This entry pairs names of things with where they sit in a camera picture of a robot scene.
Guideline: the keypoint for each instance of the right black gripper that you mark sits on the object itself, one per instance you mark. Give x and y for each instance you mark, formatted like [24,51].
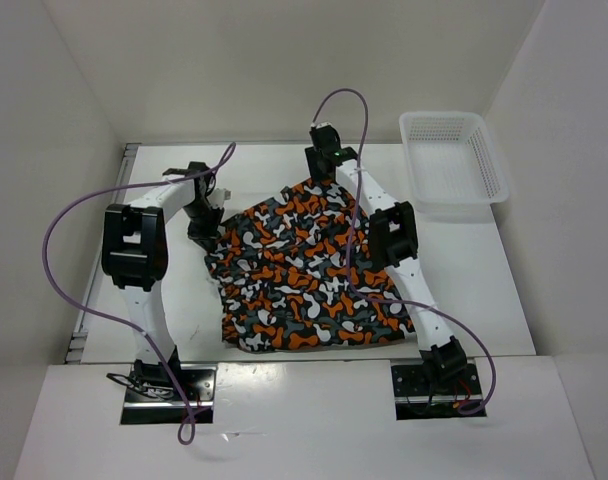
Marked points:
[315,172]

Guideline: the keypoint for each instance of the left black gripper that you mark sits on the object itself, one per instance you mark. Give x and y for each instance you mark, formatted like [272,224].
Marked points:
[206,237]

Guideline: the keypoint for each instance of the orange camouflage shorts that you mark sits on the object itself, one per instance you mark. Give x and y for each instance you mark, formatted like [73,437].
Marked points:
[294,272]

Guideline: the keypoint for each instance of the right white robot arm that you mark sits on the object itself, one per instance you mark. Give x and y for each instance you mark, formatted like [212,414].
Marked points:
[394,248]

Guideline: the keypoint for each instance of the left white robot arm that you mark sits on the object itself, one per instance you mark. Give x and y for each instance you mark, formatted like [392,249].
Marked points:
[135,255]

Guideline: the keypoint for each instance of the white plastic basket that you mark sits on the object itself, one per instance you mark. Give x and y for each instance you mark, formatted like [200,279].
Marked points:
[452,162]

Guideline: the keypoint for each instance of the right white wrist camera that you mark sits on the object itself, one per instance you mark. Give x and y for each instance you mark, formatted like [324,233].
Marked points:
[324,136]

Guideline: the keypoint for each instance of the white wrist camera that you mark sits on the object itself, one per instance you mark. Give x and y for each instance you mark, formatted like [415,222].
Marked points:
[324,136]
[218,197]

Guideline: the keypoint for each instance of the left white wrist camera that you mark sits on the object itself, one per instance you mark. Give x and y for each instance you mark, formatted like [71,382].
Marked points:
[218,197]

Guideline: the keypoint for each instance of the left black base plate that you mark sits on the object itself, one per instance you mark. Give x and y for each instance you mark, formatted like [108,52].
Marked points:
[146,405]

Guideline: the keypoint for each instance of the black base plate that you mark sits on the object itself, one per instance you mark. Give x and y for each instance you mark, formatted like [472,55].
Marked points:
[146,405]
[416,399]

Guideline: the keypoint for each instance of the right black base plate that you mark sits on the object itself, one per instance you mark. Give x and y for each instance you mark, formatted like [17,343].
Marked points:
[416,399]

